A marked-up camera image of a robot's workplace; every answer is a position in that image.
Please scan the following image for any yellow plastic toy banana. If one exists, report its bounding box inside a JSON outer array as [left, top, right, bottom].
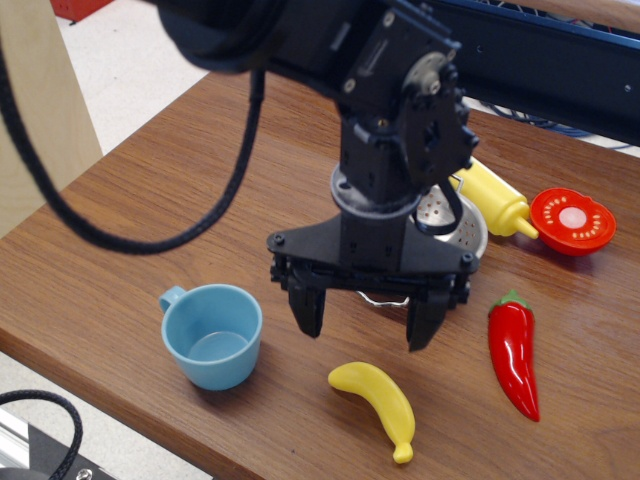
[[328, 361, 416, 464]]

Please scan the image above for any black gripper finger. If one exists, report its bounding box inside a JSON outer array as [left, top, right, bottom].
[[407, 295, 449, 352], [287, 279, 326, 338]]

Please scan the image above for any light blue plastic cup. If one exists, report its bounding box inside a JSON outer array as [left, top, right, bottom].
[[159, 284, 263, 391]]

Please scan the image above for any yellow mustard squeeze bottle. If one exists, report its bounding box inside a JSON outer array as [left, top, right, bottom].
[[449, 157, 539, 239]]

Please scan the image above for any black metal frame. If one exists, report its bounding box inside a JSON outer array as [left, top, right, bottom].
[[431, 1, 639, 145]]

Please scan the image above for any aluminium camera mount base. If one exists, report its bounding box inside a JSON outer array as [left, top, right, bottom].
[[0, 407, 119, 480]]

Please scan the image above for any red toy chili pepper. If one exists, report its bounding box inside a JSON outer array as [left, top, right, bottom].
[[488, 290, 540, 422]]

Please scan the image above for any black braided cable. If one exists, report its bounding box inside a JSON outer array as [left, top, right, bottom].
[[0, 29, 268, 480]]

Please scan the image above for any stainless steel colander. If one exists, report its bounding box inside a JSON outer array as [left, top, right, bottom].
[[357, 176, 488, 308]]

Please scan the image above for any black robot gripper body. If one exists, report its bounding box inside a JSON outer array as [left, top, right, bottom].
[[267, 166, 478, 305]]

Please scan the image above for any red toy tomato half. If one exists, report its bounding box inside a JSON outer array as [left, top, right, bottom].
[[530, 188, 617, 257]]

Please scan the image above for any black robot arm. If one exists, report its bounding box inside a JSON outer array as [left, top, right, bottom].
[[158, 1, 479, 351]]

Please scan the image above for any light wooden panel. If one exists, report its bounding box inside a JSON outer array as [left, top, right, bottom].
[[0, 0, 104, 239]]

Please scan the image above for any red plastic crate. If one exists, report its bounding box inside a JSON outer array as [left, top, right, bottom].
[[50, 0, 112, 22]]

